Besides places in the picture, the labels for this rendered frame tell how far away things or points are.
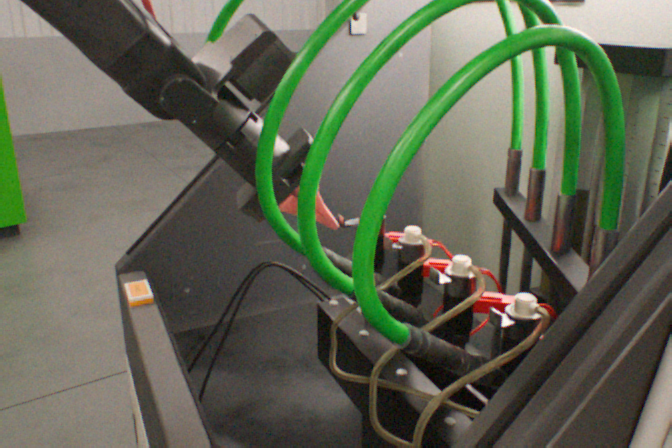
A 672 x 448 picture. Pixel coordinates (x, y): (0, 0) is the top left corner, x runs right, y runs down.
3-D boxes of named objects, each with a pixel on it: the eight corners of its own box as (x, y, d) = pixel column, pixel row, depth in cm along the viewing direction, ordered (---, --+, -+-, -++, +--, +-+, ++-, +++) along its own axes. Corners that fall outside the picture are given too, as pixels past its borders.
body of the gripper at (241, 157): (323, 150, 58) (269, 98, 56) (252, 222, 59) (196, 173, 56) (313, 137, 64) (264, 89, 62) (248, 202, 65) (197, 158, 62)
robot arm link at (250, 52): (116, 51, 53) (150, 101, 49) (202, -41, 52) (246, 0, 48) (199, 113, 63) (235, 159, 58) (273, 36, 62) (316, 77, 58)
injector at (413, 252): (370, 414, 65) (374, 240, 59) (408, 401, 68) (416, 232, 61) (383, 429, 63) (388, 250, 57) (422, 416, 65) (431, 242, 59)
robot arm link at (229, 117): (169, 105, 60) (164, 114, 55) (216, 56, 59) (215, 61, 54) (220, 150, 62) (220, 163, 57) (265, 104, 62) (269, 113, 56)
